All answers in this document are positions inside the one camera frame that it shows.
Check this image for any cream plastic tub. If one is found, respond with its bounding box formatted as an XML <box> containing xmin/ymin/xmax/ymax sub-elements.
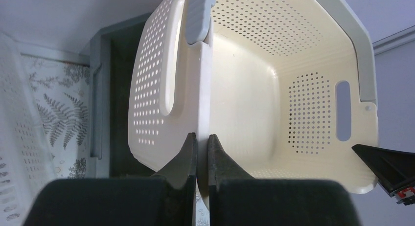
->
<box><xmin>128</xmin><ymin>0</ymin><xmax>378</xmax><ymax>198</ymax></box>

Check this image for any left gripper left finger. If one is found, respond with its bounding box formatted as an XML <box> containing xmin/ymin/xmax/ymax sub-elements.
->
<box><xmin>24</xmin><ymin>133</ymin><xmax>198</xmax><ymax>226</ymax></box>

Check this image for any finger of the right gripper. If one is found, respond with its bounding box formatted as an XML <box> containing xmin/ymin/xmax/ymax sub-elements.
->
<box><xmin>352</xmin><ymin>144</ymin><xmax>415</xmax><ymax>205</ymax></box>

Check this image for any floral patterned table mat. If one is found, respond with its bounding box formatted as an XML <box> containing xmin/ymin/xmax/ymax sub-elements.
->
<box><xmin>22</xmin><ymin>55</ymin><xmax>90</xmax><ymax>179</ymax></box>

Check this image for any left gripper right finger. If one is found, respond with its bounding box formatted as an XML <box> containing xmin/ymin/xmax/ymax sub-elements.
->
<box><xmin>207</xmin><ymin>135</ymin><xmax>361</xmax><ymax>226</ymax></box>

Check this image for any grey plastic crate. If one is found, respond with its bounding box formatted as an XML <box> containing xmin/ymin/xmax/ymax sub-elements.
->
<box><xmin>86</xmin><ymin>13</ymin><xmax>154</xmax><ymax>178</ymax></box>

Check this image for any white perforated plastic basket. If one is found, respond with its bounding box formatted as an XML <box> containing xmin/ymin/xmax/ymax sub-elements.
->
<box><xmin>0</xmin><ymin>33</ymin><xmax>56</xmax><ymax>226</ymax></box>

